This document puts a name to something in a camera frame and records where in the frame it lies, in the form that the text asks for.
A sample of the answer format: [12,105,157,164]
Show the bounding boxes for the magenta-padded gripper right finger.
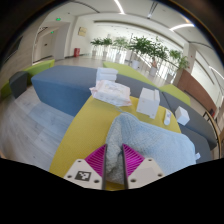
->
[121,143,166,190]

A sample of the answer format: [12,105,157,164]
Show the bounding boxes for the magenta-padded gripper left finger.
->
[63,143,109,191]

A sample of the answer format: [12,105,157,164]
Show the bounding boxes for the light blue towel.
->
[104,112,201,186]

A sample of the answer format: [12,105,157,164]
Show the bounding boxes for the yellow upholstered ottoman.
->
[49,94,183,192]

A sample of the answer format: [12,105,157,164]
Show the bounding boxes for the small white remote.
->
[163,109,173,127]

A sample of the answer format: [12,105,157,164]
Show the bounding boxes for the large white box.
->
[135,87,161,120]

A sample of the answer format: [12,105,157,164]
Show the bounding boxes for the small white box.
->
[174,105,191,127]

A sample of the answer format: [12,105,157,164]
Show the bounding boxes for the grey upholstered ottoman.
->
[179,123,214,164]
[116,73,218,151]

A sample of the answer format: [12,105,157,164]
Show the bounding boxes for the lime green ottoman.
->
[159,83,192,107]
[102,60,158,88]

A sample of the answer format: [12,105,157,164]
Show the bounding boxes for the blue-grey upholstered ottoman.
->
[30,64,118,118]

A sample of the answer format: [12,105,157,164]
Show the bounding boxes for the stack of white tissue packs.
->
[95,67,119,84]

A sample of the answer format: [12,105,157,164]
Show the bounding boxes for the lime green seat block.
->
[0,59,56,99]

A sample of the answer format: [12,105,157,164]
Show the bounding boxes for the dark grey seat block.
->
[8,70,30,100]

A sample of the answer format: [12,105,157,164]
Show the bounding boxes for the row of potted plants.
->
[89,34,190,84]

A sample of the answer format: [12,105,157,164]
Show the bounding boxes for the ceiling strip lights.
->
[113,0,224,81]

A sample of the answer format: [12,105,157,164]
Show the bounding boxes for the wooden bench with black frame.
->
[203,109,224,158]

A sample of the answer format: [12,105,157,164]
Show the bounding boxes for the yellow framed wall picture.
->
[77,26,88,38]

